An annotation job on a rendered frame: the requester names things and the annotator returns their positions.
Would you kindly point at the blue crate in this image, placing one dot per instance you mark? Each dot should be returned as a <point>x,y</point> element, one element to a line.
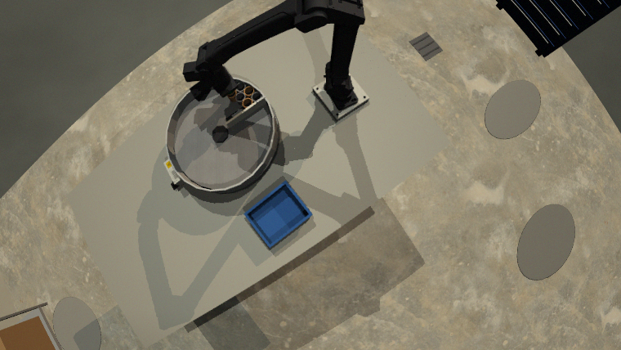
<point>272,218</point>

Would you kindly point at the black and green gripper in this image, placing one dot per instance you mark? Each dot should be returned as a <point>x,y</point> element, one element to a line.
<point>231,85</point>

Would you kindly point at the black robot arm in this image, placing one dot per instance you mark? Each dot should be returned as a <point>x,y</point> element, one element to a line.
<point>317,13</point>

